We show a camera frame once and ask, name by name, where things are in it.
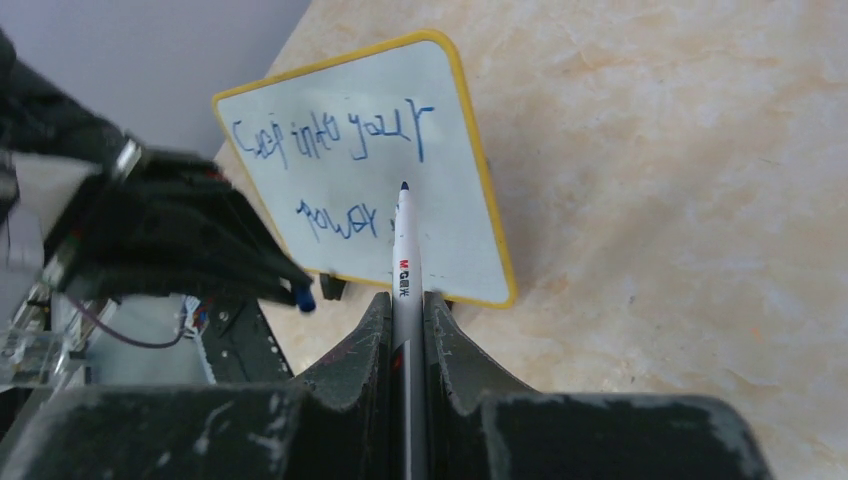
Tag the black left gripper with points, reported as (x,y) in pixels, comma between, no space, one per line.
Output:
(149,224)

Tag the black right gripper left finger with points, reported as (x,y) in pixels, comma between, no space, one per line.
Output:
(329,422)

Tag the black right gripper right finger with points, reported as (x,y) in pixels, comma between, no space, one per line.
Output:
(487,424)

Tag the blue marker cap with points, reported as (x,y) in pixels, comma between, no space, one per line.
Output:
(303,298)

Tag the blue white marker pen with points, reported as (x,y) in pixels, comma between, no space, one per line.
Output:
(407,340)

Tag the yellow-framed whiteboard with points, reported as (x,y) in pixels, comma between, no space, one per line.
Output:
(327,147)

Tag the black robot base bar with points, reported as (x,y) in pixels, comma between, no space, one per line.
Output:
(238,343)

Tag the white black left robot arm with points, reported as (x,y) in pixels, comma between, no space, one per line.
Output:
(38,117)

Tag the black left board foot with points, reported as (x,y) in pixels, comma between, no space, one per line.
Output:
(332,287)

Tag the white cable duct strip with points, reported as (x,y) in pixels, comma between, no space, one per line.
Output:
(195,322)

